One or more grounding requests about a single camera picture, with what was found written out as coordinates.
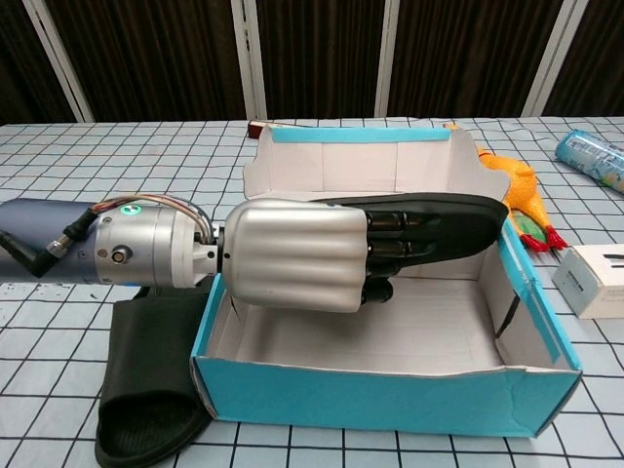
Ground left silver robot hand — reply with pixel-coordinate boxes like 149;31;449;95
216;198;440;313

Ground light blue shoe box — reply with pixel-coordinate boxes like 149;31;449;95
188;120;584;438

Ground black rubber slipper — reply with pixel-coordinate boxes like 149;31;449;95
95;287;215;468
306;192;508;282

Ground white stapler box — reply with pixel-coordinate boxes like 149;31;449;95
552;243;624;321

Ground blue checked tablecloth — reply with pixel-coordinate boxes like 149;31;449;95
0;115;624;468

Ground green plastic packet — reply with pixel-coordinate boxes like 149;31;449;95
511;214;540;240

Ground dark pleated curtain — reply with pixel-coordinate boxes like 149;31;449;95
0;0;624;126

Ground yellow rubber chicken toy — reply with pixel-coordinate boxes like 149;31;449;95
442;121;566;253

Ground blue green drink can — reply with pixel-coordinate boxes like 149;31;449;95
554;128;624;190

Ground white metal frame post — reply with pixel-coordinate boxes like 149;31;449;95
21;0;95;123
231;0;269;122
374;0;409;118
524;0;589;117

